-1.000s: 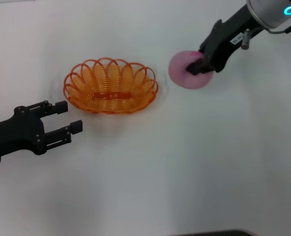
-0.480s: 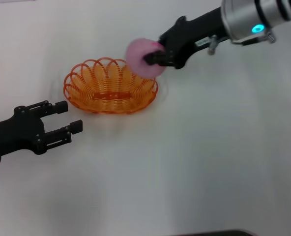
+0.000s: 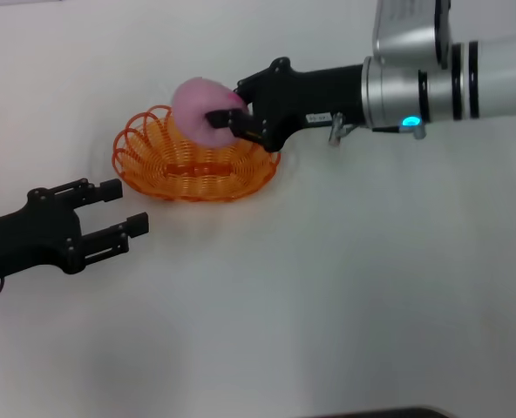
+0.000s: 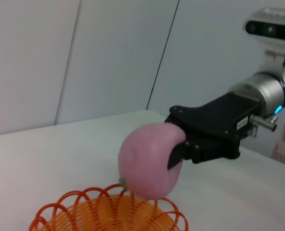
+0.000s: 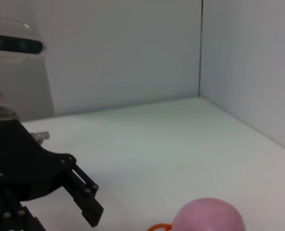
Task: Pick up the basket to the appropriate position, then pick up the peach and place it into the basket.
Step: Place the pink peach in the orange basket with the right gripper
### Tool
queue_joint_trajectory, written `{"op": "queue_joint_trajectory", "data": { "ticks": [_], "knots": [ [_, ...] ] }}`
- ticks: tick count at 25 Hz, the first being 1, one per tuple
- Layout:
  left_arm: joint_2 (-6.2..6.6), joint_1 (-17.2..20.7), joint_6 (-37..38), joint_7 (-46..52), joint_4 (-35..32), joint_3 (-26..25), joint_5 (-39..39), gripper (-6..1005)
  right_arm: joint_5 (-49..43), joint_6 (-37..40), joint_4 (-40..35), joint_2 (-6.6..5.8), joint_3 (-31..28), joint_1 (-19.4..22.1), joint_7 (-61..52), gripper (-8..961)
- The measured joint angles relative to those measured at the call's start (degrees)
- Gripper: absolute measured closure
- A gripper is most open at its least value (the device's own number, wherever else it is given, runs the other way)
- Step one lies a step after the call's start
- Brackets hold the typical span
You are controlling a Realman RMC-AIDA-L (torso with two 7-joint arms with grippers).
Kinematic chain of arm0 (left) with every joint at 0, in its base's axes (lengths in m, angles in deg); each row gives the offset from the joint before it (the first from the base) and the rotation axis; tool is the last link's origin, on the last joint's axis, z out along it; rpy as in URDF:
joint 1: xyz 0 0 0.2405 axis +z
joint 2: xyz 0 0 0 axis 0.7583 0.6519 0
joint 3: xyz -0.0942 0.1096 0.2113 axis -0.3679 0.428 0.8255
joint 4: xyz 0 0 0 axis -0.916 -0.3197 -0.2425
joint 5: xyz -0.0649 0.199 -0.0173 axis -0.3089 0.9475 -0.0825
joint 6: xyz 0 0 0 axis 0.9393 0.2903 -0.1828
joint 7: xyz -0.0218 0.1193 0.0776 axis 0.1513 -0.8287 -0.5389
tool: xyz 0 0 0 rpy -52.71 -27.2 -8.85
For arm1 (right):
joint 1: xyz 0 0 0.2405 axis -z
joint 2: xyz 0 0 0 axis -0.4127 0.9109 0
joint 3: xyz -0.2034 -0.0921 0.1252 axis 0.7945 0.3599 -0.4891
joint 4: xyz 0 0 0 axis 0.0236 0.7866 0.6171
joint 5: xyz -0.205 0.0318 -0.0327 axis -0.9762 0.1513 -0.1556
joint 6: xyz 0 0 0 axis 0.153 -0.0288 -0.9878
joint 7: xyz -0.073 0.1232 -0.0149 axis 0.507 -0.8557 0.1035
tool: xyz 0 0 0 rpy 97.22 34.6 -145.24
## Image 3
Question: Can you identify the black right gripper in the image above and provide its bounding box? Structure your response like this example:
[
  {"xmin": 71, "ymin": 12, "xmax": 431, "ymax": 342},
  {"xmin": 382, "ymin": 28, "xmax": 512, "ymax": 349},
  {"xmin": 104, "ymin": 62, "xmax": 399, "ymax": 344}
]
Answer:
[{"xmin": 205, "ymin": 56, "xmax": 366, "ymax": 153}]

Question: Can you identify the dark rounded robot base edge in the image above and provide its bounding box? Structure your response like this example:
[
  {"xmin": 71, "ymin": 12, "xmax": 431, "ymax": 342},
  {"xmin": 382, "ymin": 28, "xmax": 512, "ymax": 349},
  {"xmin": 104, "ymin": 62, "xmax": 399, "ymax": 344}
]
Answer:
[{"xmin": 314, "ymin": 405, "xmax": 453, "ymax": 418}]

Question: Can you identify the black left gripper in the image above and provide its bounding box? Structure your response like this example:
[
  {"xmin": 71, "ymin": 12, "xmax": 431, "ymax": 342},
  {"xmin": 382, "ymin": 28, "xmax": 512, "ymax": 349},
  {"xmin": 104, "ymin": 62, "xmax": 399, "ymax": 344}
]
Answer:
[{"xmin": 0, "ymin": 177, "xmax": 150, "ymax": 287}]

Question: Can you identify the pink peach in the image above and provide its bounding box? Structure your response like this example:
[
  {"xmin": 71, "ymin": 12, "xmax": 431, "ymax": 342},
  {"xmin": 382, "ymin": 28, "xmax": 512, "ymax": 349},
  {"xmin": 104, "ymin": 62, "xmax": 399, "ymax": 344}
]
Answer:
[{"xmin": 172, "ymin": 77, "xmax": 251, "ymax": 149}]

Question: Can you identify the orange plastic wire basket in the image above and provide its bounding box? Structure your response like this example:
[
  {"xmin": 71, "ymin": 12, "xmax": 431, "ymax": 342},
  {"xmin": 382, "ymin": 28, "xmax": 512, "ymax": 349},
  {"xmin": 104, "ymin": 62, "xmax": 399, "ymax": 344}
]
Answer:
[{"xmin": 111, "ymin": 104, "xmax": 282, "ymax": 204}]

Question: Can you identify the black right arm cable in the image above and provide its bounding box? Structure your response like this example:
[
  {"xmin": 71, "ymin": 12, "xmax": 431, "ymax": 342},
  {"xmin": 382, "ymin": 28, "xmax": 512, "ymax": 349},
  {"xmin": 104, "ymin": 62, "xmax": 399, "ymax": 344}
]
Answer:
[{"xmin": 370, "ymin": 123, "xmax": 428, "ymax": 141}]

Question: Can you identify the small metal connector stub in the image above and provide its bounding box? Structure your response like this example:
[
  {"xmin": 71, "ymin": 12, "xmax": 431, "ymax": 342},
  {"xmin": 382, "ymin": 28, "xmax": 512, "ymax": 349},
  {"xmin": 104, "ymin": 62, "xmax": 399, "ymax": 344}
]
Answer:
[{"xmin": 327, "ymin": 111, "xmax": 355, "ymax": 147}]

